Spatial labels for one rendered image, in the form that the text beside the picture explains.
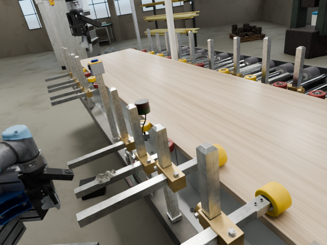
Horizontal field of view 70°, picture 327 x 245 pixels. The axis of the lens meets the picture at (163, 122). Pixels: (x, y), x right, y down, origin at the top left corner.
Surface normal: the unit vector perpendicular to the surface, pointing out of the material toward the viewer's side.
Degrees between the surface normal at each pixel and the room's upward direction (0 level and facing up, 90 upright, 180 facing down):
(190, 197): 0
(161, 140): 90
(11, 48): 90
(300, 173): 0
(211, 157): 90
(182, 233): 0
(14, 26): 90
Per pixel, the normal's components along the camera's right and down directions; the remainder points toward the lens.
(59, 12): 0.00, 0.47
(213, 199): 0.47, 0.35
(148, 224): -0.15, -0.88
